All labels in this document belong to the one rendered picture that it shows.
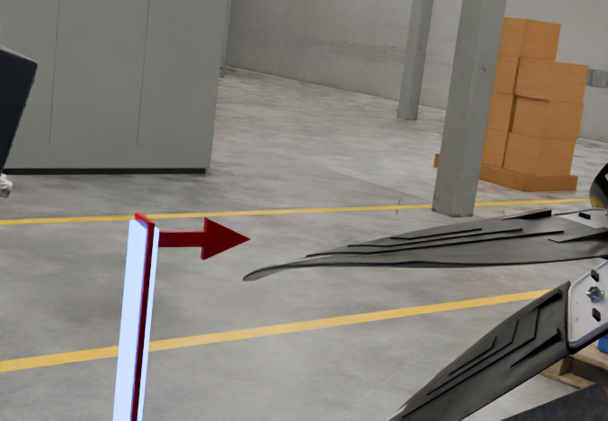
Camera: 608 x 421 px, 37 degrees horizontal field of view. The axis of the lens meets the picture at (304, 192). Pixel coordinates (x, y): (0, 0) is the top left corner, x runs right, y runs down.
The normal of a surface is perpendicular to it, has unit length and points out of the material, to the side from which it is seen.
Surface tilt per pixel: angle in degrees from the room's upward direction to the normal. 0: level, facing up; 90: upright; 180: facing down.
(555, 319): 53
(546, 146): 90
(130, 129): 90
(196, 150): 90
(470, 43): 90
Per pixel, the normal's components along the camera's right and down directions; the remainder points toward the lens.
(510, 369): -0.68, -0.71
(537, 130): -0.77, 0.03
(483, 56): 0.60, 0.22
